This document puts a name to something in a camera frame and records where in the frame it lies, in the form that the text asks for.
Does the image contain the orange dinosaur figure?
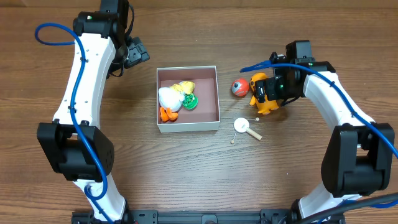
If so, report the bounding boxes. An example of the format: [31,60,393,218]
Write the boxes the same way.
[249,73,279,114]

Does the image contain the white plush duck toy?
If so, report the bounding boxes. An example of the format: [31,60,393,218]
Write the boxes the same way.
[158,80,195,122]

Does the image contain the green plastic spinning top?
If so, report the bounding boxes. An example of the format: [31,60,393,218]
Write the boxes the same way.
[182,93,198,110]

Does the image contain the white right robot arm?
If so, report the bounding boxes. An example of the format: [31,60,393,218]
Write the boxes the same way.
[250,58,397,223]

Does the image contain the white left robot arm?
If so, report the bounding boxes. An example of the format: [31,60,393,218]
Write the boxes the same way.
[35,10,138,223]

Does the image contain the red ball with eye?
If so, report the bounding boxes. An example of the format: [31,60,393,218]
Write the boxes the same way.
[231,78,249,97]

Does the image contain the white box with pink interior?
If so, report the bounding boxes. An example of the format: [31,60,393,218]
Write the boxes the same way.
[157,65,220,133]

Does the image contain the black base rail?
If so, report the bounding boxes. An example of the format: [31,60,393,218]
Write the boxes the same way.
[71,209,296,224]

